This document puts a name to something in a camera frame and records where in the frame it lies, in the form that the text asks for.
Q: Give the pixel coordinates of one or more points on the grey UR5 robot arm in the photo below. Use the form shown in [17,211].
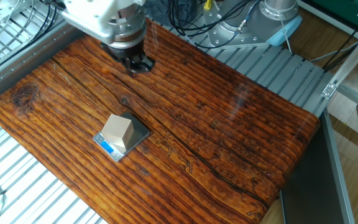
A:
[238,29]

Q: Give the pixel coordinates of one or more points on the large light wooden cube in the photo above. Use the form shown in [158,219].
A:
[117,132]

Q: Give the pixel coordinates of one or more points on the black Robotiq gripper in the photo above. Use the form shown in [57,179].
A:
[129,53]

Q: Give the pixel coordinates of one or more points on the yellow plastic item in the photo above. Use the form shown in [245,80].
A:
[208,3]

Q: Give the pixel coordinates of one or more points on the grey metal side panel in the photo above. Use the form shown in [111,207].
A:
[309,186]

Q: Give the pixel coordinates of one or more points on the wood grain table cover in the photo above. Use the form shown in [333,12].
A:
[197,140]

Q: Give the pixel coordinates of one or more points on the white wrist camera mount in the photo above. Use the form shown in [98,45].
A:
[95,18]

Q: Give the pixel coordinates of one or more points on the aluminium frame profile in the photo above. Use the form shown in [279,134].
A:
[350,59]

